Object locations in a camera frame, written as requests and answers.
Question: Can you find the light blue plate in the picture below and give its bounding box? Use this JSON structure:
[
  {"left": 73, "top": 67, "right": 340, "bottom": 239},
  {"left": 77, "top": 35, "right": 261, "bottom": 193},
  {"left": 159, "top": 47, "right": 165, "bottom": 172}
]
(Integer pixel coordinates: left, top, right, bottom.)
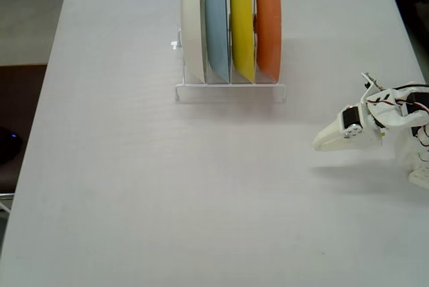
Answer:
[{"left": 204, "top": 0, "right": 231, "bottom": 83}]

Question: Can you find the white metal frame bar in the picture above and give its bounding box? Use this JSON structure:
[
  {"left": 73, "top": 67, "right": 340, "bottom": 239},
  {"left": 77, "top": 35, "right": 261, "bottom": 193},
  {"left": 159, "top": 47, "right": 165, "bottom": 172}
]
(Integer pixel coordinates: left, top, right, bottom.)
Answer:
[{"left": 0, "top": 192, "right": 16, "bottom": 214}]

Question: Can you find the white wire dish rack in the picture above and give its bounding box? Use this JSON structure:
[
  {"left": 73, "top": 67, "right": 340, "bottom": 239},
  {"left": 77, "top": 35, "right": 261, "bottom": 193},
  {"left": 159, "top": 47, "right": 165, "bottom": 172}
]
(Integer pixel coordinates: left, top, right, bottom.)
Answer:
[{"left": 170, "top": 13, "right": 288, "bottom": 103}]

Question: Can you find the black round device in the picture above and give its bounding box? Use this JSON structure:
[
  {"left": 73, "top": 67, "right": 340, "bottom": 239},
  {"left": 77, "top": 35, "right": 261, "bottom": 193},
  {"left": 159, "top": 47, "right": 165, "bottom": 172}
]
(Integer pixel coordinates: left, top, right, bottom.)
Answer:
[{"left": 0, "top": 125, "right": 23, "bottom": 164}]

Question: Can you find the orange plate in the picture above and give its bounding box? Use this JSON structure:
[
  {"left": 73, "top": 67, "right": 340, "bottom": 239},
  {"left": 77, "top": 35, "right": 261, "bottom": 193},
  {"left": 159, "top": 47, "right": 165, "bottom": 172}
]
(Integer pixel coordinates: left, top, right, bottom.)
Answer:
[{"left": 253, "top": 0, "right": 282, "bottom": 83}]

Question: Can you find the yellow plate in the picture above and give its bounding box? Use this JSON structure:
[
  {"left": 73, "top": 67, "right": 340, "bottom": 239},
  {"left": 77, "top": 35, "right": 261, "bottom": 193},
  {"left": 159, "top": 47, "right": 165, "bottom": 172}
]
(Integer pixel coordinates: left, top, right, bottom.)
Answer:
[{"left": 229, "top": 0, "right": 256, "bottom": 84}]

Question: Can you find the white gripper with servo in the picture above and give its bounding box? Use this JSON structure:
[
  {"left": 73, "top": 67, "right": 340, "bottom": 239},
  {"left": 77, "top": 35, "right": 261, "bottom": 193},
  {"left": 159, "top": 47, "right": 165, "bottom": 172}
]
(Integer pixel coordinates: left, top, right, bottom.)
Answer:
[{"left": 312, "top": 102, "right": 385, "bottom": 152}]

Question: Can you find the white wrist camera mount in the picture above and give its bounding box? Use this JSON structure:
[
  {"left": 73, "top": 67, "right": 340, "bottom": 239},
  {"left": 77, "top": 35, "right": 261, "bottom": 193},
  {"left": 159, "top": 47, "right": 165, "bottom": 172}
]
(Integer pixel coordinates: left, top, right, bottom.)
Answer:
[{"left": 359, "top": 72, "right": 381, "bottom": 95}]

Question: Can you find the cream white plate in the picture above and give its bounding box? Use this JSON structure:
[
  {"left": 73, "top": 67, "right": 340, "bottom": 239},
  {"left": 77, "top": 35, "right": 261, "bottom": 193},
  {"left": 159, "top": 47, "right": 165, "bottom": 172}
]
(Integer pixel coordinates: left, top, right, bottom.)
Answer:
[{"left": 180, "top": 0, "right": 207, "bottom": 84}]

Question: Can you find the red black servo cable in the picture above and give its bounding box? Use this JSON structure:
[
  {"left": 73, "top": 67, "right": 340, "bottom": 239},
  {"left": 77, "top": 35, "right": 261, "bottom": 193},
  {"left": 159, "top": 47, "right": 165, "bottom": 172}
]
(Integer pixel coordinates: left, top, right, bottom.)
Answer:
[{"left": 367, "top": 91, "right": 429, "bottom": 112}]

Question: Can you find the dark brown furniture surface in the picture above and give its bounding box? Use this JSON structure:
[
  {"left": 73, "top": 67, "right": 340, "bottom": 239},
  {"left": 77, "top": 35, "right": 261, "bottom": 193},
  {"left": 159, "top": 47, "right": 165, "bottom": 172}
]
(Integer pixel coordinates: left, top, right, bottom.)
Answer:
[{"left": 0, "top": 64, "right": 48, "bottom": 194}]

